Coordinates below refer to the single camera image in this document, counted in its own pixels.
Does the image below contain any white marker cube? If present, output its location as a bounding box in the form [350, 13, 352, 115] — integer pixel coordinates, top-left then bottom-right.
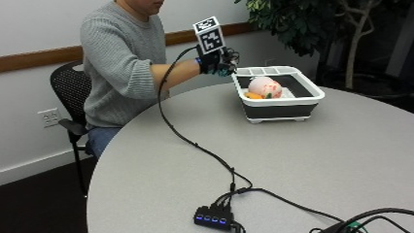
[191, 16, 227, 55]

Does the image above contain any pink and white plush toy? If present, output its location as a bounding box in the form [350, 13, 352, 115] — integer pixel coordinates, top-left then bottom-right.
[247, 76, 284, 99]

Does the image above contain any white and black basin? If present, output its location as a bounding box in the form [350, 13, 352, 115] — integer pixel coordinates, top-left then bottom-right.
[230, 65, 326, 124]

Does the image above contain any the person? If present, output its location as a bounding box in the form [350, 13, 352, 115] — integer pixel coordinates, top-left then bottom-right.
[78, 0, 202, 159]

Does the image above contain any indoor potted tree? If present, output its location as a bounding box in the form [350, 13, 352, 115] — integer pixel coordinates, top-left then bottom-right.
[233, 0, 414, 95]

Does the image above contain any black mesh office chair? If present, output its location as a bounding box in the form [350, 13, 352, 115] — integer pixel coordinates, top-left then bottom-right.
[49, 60, 97, 197]

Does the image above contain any black usb hub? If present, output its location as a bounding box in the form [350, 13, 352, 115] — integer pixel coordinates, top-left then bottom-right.
[193, 205, 237, 231]

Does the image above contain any black glove cable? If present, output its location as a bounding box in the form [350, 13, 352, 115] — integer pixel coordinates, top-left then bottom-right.
[157, 46, 346, 223]

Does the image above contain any wooden wall rail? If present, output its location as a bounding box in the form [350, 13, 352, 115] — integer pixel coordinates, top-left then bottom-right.
[0, 21, 259, 74]

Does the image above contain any white wall outlet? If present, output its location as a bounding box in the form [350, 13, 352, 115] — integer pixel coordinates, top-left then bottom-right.
[36, 108, 63, 129]

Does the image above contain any thick black cable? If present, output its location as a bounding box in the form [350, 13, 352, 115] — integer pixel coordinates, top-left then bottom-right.
[319, 207, 414, 233]

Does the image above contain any thin black cable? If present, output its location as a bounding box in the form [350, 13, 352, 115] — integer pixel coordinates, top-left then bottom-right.
[352, 215, 412, 233]

